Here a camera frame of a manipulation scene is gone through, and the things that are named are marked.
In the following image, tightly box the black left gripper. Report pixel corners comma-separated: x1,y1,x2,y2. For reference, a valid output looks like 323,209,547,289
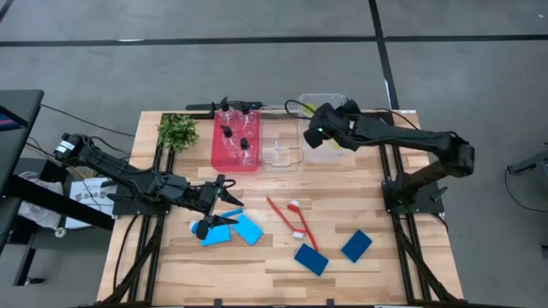
194,172,246,241

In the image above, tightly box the light blue dish brush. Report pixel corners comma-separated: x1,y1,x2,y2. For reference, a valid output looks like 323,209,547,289
189,207,244,235

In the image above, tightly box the light blue sponge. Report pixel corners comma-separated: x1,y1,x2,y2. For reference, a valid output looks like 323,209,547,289
200,224,232,247
230,212,265,246

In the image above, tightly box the thin red dish brush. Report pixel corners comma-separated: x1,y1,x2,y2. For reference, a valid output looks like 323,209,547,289
265,195,307,240

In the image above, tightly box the clear soap pump bottle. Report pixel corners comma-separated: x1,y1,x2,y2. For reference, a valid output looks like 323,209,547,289
220,124,241,157
236,137,259,169
237,101,258,137
216,96,236,125

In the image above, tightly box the red round-head dish brush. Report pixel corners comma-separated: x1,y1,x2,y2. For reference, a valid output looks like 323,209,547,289
286,199,320,252

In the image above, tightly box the dark blue scrub sponge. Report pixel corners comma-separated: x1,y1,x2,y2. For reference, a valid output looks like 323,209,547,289
294,242,330,277
340,229,373,264

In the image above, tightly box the large clear plastic bin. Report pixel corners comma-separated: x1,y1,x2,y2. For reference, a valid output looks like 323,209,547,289
297,92,356,164

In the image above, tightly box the pink plastic bin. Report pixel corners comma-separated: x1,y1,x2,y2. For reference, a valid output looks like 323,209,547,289
208,109,262,172

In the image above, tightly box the small clear plastic bin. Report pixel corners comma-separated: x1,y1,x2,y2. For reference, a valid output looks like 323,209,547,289
259,104,307,173

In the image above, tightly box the green plant in white pot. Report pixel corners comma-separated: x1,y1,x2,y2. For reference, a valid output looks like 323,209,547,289
156,113,200,154

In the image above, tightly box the white printed cardboard box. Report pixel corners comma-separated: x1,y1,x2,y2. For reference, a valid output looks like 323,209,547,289
63,177,117,230

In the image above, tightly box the white plastic bag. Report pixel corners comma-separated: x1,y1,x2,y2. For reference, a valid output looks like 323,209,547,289
16,170,65,232

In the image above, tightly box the black desk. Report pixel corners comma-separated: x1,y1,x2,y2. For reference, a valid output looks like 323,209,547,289
0,88,116,287

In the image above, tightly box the dark grey chair base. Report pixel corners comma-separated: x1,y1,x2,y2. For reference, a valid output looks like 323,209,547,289
507,143,548,193

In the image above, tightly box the blue lit screen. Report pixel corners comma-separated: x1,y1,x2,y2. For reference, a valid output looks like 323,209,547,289
0,104,21,133

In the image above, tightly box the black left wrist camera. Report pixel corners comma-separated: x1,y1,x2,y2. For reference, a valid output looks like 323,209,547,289
194,182,217,210

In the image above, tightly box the black aluminium table frame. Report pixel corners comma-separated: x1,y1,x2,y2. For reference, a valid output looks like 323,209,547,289
102,109,463,308

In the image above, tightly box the black floor cable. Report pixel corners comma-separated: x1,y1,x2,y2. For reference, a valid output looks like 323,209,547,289
40,104,137,139

